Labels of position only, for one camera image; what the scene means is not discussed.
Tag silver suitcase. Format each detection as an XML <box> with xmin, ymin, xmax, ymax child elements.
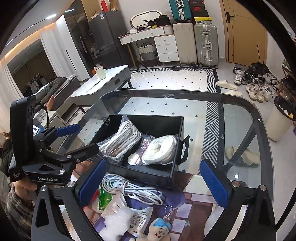
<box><xmin>193</xmin><ymin>24</ymin><xmax>220</xmax><ymax>69</ymax></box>

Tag teal suitcase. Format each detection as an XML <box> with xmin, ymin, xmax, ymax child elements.
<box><xmin>168</xmin><ymin>0</ymin><xmax>192</xmax><ymax>24</ymax></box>

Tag white coffee table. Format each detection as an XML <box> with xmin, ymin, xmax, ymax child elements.
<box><xmin>69</xmin><ymin>65</ymin><xmax>134</xmax><ymax>107</ymax></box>

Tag green medicine packet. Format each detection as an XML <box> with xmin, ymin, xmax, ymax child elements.
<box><xmin>98</xmin><ymin>184</ymin><xmax>114</xmax><ymax>213</ymax></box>

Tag stack of dark boxes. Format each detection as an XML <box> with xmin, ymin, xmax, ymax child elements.
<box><xmin>188</xmin><ymin>0</ymin><xmax>212</xmax><ymax>25</ymax></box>

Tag printed table mat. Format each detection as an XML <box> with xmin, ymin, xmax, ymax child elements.
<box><xmin>82</xmin><ymin>160</ymin><xmax>233</xmax><ymax>241</ymax></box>

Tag dark grey refrigerator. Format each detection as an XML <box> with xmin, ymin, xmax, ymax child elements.
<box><xmin>88</xmin><ymin>11</ymin><xmax>132</xmax><ymax>69</ymax></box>

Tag white dressing table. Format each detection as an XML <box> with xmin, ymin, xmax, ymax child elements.
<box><xmin>117</xmin><ymin>25</ymin><xmax>180</xmax><ymax>70</ymax></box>

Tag person's left forearm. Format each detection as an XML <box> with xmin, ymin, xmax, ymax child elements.
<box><xmin>4</xmin><ymin>186</ymin><xmax>35</xmax><ymax>241</ymax></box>

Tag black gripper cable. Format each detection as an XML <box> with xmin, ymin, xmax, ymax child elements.
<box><xmin>35</xmin><ymin>103</ymin><xmax>50</xmax><ymax>130</ymax></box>

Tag black and white patterned rug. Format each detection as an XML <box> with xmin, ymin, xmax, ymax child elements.
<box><xmin>67</xmin><ymin>67</ymin><xmax>223</xmax><ymax>163</ymax></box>

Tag oval mirror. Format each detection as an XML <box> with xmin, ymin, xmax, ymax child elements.
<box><xmin>130</xmin><ymin>9</ymin><xmax>172</xmax><ymax>29</ymax></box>

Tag pile of shoes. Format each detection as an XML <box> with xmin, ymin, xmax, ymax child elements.
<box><xmin>232</xmin><ymin>62</ymin><xmax>282</xmax><ymax>104</ymax></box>

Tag clear plastic bag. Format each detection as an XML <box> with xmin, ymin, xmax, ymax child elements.
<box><xmin>102</xmin><ymin>192</ymin><xmax>129</xmax><ymax>218</ymax></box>

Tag wooden door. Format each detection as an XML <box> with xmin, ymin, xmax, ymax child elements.
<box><xmin>221</xmin><ymin>0</ymin><xmax>269</xmax><ymax>68</ymax></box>

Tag bagged white rope bundle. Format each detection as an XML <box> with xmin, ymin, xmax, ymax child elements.
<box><xmin>98</xmin><ymin>115</ymin><xmax>142</xmax><ymax>165</ymax></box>

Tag bagged white ribbon coil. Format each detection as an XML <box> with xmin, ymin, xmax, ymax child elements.
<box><xmin>141</xmin><ymin>135</ymin><xmax>177</xmax><ymax>166</ymax></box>

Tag white cup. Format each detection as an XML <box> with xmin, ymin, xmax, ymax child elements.
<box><xmin>95</xmin><ymin>65</ymin><xmax>106</xmax><ymax>80</ymax></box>

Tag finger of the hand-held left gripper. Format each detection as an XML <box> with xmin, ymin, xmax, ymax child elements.
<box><xmin>33</xmin><ymin>124</ymin><xmax>80</xmax><ymax>150</ymax></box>
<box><xmin>40</xmin><ymin>142</ymin><xmax>101</xmax><ymax>168</ymax></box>

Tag black bag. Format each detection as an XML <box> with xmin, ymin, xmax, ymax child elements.
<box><xmin>154</xmin><ymin>15</ymin><xmax>173</xmax><ymax>27</ymax></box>

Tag white trash bin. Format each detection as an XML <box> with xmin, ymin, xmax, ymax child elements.
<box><xmin>266</xmin><ymin>95</ymin><xmax>295</xmax><ymax>142</ymax></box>

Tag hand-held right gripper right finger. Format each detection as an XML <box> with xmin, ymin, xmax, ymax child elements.
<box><xmin>199</xmin><ymin>159</ymin><xmax>278</xmax><ymax>241</ymax></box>

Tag dark glass cabinet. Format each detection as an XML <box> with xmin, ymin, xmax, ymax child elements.
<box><xmin>63</xmin><ymin>0</ymin><xmax>97</xmax><ymax>78</ymax></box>

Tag woven basket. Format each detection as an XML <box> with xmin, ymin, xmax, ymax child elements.
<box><xmin>136</xmin><ymin>43</ymin><xmax>158</xmax><ymax>67</ymax></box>

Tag black umbrella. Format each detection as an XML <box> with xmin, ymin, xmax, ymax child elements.
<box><xmin>251</xmin><ymin>44</ymin><xmax>271</xmax><ymax>76</ymax></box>

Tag white charging cable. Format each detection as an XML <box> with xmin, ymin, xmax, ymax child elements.
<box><xmin>101</xmin><ymin>174</ymin><xmax>164</xmax><ymax>206</ymax></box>

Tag bed mattress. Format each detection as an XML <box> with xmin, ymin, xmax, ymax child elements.
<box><xmin>53</xmin><ymin>74</ymin><xmax>82</xmax><ymax>98</ymax></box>

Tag person's left hand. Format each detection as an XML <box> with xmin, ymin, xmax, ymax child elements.
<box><xmin>13</xmin><ymin>177</ymin><xmax>38</xmax><ymax>195</ymax></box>

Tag plush toy keychain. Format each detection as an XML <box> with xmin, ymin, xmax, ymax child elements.
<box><xmin>129</xmin><ymin>205</ymin><xmax>174</xmax><ymax>241</ymax></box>

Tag black cardboard box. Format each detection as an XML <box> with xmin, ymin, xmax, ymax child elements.
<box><xmin>89</xmin><ymin>115</ymin><xmax>190</xmax><ymax>189</ymax></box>

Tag wooden rack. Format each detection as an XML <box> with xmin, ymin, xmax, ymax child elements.
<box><xmin>279</xmin><ymin>59</ymin><xmax>296</xmax><ymax>100</ymax></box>

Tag small clear bag red parts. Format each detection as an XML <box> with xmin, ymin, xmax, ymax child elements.
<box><xmin>127</xmin><ymin>134</ymin><xmax>156</xmax><ymax>166</ymax></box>

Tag beige suitcase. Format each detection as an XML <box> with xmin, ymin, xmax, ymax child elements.
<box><xmin>172</xmin><ymin>22</ymin><xmax>198</xmax><ymax>65</ymax></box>

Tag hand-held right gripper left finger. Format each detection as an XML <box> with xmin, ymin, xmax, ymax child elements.
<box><xmin>31</xmin><ymin>159</ymin><xmax>108</xmax><ymax>241</ymax></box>

